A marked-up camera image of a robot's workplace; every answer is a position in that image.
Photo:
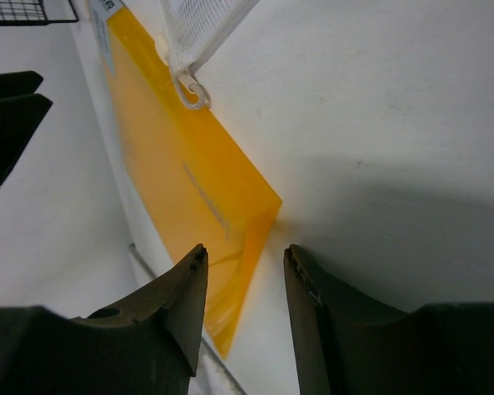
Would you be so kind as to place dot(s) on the yellow clip file folder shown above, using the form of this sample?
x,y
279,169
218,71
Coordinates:
x,y
197,185

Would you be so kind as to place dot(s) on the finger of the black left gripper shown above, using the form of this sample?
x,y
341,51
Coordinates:
x,y
20,116
19,83

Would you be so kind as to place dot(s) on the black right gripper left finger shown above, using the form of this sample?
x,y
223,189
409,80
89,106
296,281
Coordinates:
x,y
145,343

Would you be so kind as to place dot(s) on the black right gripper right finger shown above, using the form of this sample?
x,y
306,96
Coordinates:
x,y
346,342

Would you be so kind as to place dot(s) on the black wire mesh rack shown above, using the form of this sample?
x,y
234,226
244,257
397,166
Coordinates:
x,y
37,12

